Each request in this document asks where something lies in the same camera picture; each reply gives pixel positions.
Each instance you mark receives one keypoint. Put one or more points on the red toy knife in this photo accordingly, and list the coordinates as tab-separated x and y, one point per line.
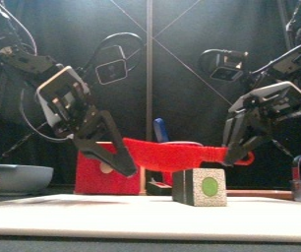
170	156

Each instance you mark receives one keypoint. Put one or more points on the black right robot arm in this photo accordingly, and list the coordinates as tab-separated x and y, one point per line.
294	60

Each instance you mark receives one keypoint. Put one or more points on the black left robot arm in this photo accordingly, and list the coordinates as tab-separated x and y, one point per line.
25	62

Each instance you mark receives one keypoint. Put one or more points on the beige rectangular plate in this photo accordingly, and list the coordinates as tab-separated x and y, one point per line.
262	194

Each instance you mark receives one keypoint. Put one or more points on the toy sushi piece green centre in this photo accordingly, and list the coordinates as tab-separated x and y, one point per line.
209	187

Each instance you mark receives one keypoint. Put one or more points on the white cutting board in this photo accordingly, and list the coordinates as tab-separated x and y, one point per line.
112	213

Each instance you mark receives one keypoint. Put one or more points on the red wooden box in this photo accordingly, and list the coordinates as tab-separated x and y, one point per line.
95	180

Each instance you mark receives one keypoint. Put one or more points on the small black block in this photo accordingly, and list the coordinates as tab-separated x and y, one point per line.
159	188

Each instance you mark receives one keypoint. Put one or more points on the grey bowl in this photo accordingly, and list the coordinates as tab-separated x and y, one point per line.
20	178

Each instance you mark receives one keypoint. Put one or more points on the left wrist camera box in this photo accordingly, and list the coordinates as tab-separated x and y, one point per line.
111	67

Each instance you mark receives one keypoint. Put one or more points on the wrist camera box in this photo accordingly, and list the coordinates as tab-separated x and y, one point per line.
111	67
226	67

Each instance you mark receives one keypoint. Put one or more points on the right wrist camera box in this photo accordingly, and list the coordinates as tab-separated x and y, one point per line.
226	67

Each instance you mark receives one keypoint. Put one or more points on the grey metal frame pole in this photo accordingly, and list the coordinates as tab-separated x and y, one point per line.
150	65

